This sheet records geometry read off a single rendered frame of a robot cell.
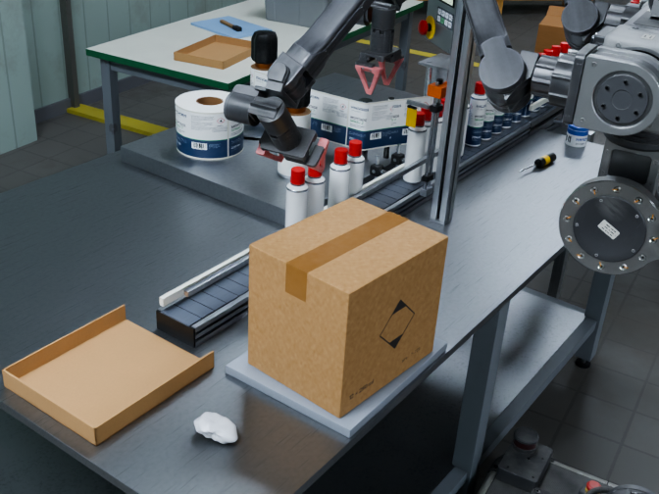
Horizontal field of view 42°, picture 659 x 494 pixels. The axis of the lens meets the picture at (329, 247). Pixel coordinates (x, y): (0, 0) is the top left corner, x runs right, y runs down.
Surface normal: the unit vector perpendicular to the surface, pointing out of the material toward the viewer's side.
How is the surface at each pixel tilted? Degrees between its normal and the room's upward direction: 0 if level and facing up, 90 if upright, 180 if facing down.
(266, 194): 0
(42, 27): 90
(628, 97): 90
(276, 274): 90
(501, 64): 50
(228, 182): 0
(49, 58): 90
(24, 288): 0
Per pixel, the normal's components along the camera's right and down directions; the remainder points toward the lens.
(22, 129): 0.87, 0.28
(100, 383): 0.06, -0.87
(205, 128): 0.04, 0.48
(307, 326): -0.65, 0.33
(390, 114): 0.48, 0.44
